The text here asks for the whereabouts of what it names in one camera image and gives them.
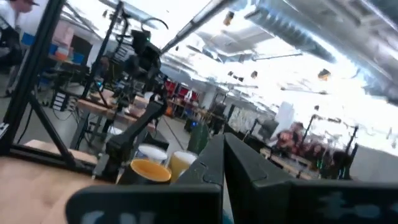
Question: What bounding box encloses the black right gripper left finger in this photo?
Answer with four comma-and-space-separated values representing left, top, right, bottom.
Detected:
175, 133, 225, 187

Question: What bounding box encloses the white mug with blue stripes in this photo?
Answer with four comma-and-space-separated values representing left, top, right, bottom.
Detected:
136, 143, 169, 165

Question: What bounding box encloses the black metal frame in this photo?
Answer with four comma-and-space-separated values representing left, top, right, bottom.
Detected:
0, 0, 67, 155

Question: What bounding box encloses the black aluminium frame rail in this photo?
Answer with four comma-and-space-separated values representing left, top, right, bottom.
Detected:
7, 147, 96, 177

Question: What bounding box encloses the person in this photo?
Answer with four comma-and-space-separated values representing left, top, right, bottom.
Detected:
0, 0, 40, 97
275, 121, 307, 156

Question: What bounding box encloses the wooden workbench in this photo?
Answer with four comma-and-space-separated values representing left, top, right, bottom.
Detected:
76, 88, 156, 150

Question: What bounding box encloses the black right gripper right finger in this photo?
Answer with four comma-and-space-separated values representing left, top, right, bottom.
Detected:
223, 133, 294, 224

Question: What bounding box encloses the thin black frame brace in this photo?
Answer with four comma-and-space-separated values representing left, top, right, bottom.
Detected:
27, 92, 77, 170

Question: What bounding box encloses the black mug yellow inside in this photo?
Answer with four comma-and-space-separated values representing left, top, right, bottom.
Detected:
117, 158, 172, 186

